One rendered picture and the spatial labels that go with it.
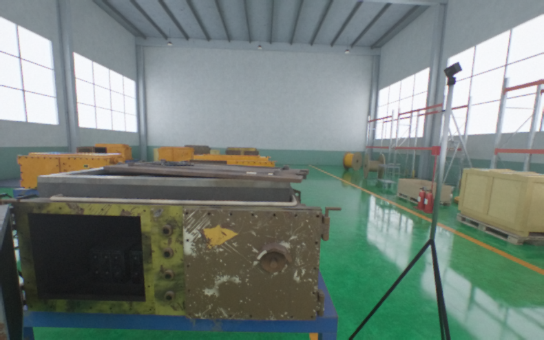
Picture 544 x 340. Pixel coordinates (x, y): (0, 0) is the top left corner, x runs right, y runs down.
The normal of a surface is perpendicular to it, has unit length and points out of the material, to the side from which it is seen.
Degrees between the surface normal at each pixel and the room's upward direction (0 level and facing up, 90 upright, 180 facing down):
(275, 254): 90
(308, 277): 90
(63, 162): 90
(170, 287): 90
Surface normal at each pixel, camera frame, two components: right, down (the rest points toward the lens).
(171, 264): 0.01, 0.12
